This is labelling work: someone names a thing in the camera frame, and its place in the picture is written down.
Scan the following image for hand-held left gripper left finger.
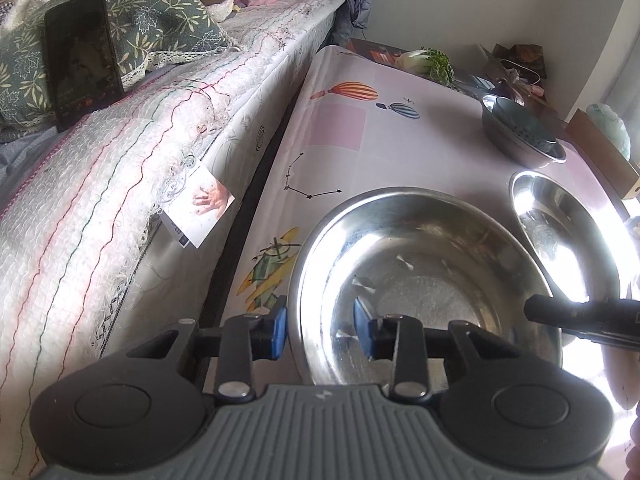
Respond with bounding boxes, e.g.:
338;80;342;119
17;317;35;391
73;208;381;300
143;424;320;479
125;296;288;405

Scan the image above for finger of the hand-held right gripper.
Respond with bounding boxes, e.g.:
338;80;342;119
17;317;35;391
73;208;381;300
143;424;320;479
525;294;640;346

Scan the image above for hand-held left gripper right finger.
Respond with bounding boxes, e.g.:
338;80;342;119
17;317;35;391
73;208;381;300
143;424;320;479
352;297;526;403

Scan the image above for large steel basin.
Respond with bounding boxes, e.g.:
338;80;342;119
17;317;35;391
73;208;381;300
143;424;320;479
287;187;567;387

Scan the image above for medium steel basin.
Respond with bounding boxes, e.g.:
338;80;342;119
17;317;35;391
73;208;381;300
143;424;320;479
509;169;633;313

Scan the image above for steel bowl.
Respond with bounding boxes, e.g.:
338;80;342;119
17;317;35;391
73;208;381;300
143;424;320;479
480;94;569;169

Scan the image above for blue-green ceramic bowl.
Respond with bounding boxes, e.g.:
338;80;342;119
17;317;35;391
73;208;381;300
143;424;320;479
492;95;559;147

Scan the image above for photo card tag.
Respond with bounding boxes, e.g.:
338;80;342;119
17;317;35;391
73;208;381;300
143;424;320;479
160;162;236;249

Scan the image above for cardboard box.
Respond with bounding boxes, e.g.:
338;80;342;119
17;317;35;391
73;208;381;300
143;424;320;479
564;108;640;202

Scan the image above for pale green bundle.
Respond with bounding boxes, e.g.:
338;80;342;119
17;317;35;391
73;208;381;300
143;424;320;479
585;103;633;162

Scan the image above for white quilted mattress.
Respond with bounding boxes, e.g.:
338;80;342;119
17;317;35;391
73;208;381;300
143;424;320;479
0;0;346;476

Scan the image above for red cabbage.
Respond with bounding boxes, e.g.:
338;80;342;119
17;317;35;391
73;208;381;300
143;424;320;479
488;80;526;107

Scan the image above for napa cabbage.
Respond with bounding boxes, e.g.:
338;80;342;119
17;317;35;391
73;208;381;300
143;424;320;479
394;47;457;87

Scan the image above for grey bed sheet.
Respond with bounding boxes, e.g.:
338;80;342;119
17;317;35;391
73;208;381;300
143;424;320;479
0;124;58;203

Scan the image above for grey-purple cloth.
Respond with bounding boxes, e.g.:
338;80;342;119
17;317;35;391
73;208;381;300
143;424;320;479
280;0;374;47

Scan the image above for green leaf-print pillow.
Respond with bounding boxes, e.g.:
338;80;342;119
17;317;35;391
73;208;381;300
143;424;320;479
0;0;242;132

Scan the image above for black smartphone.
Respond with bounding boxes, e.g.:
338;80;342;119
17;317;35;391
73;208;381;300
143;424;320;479
43;0;125;134

